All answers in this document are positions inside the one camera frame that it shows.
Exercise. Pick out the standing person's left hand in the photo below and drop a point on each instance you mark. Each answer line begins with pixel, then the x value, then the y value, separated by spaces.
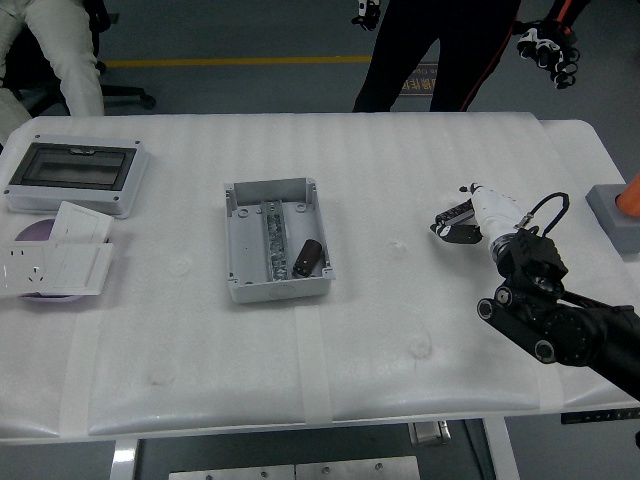
pixel 550 45

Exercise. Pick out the robot right hand white shell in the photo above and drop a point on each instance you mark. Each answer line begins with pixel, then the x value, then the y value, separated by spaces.
pixel 495 210

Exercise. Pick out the standing person's right hand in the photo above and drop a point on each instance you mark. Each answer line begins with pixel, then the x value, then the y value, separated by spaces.
pixel 369 12

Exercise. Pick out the standing person's left forearm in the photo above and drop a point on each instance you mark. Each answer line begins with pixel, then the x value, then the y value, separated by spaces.
pixel 567 10

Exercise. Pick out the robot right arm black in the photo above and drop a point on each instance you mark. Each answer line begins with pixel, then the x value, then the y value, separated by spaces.
pixel 535 255

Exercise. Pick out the open grey junction box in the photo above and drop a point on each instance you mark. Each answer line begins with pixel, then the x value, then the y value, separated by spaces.
pixel 245 240

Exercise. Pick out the grey distribution box dark window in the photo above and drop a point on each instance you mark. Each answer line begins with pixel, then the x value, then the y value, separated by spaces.
pixel 70 170

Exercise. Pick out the standing person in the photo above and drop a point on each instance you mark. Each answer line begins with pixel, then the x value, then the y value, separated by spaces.
pixel 450 15

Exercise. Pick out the brown floor sticker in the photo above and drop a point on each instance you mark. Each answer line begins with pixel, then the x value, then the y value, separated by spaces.
pixel 417 82

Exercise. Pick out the grey square base block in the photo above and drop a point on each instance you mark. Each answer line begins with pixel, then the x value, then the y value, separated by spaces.
pixel 612 220

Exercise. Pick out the white foam mat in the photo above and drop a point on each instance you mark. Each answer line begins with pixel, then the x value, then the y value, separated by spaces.
pixel 400 325

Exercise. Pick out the black table control panel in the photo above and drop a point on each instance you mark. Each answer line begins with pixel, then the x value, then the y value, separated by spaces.
pixel 600 417

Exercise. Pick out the white table leg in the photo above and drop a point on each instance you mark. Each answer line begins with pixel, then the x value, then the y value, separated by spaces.
pixel 500 450
pixel 125 462

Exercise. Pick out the black office chair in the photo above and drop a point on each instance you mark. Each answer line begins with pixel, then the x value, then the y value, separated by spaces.
pixel 127 92

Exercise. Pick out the grey metal plate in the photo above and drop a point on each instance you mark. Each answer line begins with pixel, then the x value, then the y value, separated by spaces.
pixel 357 470
pixel 230 474

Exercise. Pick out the seated person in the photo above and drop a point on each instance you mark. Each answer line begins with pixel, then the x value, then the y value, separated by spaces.
pixel 75 65

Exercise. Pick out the purple round plate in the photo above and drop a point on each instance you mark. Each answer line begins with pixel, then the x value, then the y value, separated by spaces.
pixel 35 231

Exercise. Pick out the white socket panel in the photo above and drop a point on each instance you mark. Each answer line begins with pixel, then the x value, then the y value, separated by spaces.
pixel 22 270

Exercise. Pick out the metal mounting rail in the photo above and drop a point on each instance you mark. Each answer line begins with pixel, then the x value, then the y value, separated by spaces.
pixel 274 240

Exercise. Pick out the silver metal bracket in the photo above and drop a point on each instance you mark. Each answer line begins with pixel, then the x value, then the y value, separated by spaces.
pixel 430 434

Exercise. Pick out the white switch plate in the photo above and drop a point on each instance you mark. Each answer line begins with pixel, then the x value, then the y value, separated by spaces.
pixel 80 222

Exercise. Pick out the white switch panel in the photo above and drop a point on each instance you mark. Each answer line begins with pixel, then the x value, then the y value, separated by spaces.
pixel 75 267

